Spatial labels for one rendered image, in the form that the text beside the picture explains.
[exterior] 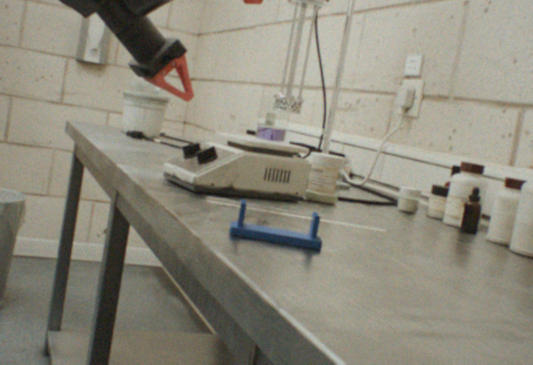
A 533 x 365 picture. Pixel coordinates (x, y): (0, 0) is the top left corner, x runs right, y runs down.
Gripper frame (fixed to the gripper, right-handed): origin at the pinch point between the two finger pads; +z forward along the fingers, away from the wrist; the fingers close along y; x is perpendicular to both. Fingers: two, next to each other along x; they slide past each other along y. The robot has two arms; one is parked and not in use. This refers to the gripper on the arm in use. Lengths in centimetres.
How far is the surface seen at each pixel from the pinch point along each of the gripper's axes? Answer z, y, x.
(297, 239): 6.0, -42.5, 11.4
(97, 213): 87, 227, 17
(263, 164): 12.4, -11.8, 0.6
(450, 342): 3, -70, 14
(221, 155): 7.6, -9.1, 4.1
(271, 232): 4.1, -40.7, 12.6
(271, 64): 51, 114, -60
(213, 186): 9.1, -11.7, 8.7
